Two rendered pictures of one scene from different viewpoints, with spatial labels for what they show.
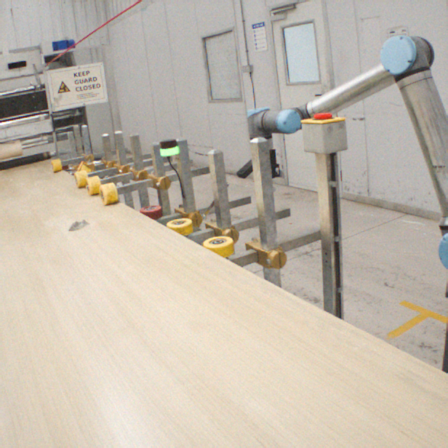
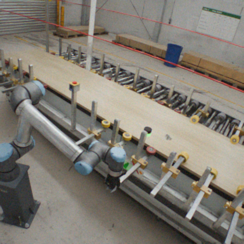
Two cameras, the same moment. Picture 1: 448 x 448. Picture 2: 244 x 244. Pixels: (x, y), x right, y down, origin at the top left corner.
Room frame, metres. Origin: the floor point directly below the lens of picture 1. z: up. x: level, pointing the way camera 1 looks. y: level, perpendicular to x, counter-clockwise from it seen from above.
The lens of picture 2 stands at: (2.60, -0.62, 1.97)
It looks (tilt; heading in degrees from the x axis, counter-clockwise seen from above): 34 degrees down; 150
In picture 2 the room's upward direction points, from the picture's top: 11 degrees clockwise
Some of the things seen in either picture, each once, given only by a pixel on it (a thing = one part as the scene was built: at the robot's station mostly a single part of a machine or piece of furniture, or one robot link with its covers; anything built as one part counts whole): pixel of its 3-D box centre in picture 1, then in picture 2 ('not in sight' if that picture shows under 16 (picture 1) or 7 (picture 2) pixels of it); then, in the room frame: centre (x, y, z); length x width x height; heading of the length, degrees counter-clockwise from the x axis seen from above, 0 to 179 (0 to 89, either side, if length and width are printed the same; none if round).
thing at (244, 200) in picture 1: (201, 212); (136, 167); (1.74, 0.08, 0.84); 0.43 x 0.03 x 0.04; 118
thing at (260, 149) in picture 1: (268, 225); (92, 124); (1.23, -0.12, 0.92); 0.03 x 0.03 x 0.48; 28
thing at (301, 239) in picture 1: (280, 247); (90, 137); (1.29, -0.15, 0.83); 0.43 x 0.03 x 0.04; 118
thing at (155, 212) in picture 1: (152, 222); (149, 154); (1.65, 0.25, 0.85); 0.08 x 0.08 x 0.11
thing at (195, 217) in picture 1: (188, 217); (139, 161); (1.69, 0.13, 0.85); 0.13 x 0.06 x 0.05; 28
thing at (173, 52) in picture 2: not in sight; (173, 55); (-2.82, 4.03, 0.36); 0.59 x 0.57 x 0.73; 119
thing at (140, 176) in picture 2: not in sight; (129, 167); (1.66, 0.08, 0.75); 0.26 x 0.01 x 0.10; 28
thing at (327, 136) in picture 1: (324, 136); (74, 86); (1.00, -0.24, 1.18); 0.07 x 0.07 x 0.08; 28
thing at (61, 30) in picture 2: not in sight; (82, 29); (-6.92, 1.91, 0.23); 2.41 x 0.77 x 0.17; 121
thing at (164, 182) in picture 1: (158, 181); (169, 170); (1.91, 0.24, 0.95); 0.13 x 0.06 x 0.05; 28
